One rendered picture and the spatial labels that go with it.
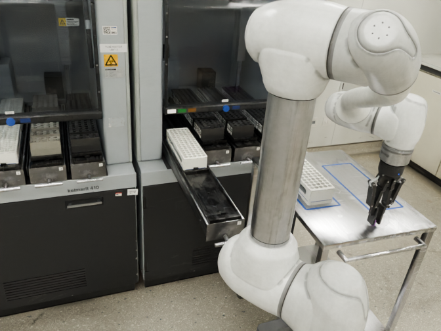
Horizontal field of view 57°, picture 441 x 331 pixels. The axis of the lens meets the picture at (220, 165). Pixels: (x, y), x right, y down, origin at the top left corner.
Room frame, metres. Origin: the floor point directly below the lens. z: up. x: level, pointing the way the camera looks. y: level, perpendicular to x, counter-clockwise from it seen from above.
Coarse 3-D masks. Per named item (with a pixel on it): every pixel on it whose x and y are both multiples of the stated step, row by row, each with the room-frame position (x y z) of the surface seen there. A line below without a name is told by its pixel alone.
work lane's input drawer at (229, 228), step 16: (176, 160) 1.49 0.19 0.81; (176, 176) 1.44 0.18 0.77; (192, 176) 1.39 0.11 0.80; (208, 176) 1.40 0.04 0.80; (192, 192) 1.27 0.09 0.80; (224, 192) 1.27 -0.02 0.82; (192, 208) 1.23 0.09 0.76; (208, 208) 1.18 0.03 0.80; (224, 208) 1.19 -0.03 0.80; (208, 224) 1.09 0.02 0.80; (224, 224) 1.10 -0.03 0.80; (240, 224) 1.13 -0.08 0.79; (208, 240) 1.08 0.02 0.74
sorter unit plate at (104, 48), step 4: (100, 44) 1.54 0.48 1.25; (104, 44) 1.54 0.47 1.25; (108, 44) 1.55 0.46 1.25; (112, 44) 1.55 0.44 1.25; (116, 44) 1.56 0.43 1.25; (120, 44) 1.57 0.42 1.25; (124, 44) 1.57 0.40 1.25; (100, 48) 1.54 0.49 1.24; (104, 48) 1.54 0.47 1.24; (108, 48) 1.55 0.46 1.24; (112, 48) 1.55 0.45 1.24; (116, 48) 1.56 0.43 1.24; (120, 48) 1.57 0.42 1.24; (124, 48) 1.57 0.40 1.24; (100, 52) 1.54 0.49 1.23; (104, 52) 1.54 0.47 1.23; (108, 52) 1.55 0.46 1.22; (112, 52) 1.55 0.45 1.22
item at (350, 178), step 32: (256, 160) 1.54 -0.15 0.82; (320, 160) 1.59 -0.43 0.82; (352, 160) 1.62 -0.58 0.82; (352, 192) 1.34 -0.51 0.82; (320, 224) 1.12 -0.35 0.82; (352, 224) 1.13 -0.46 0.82; (384, 224) 1.15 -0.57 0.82; (416, 224) 1.17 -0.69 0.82; (320, 256) 1.01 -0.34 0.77; (416, 256) 1.17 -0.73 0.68
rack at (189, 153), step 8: (176, 128) 1.70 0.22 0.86; (184, 128) 1.71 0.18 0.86; (168, 136) 1.67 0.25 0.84; (176, 136) 1.62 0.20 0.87; (184, 136) 1.63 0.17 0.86; (192, 136) 1.63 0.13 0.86; (176, 144) 1.53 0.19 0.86; (184, 144) 1.54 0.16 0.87; (192, 144) 1.55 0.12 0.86; (176, 152) 1.57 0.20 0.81; (184, 152) 1.47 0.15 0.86; (192, 152) 1.49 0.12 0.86; (200, 152) 1.48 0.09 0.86; (184, 160) 1.41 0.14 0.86; (192, 160) 1.43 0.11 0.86; (200, 160) 1.44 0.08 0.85; (184, 168) 1.41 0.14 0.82; (192, 168) 1.43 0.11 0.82
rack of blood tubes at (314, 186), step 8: (304, 160) 1.46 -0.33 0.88; (304, 168) 1.39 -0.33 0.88; (312, 168) 1.40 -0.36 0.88; (304, 176) 1.33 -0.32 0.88; (312, 176) 1.33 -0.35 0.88; (320, 176) 1.35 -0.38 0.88; (304, 184) 1.27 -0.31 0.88; (312, 184) 1.28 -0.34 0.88; (320, 184) 1.28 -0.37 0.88; (328, 184) 1.29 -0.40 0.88; (304, 192) 1.30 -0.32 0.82; (312, 192) 1.23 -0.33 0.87; (320, 192) 1.24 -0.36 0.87; (328, 192) 1.25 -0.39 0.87; (304, 200) 1.25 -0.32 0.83; (312, 200) 1.23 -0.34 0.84; (320, 200) 1.24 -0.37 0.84; (328, 200) 1.25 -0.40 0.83
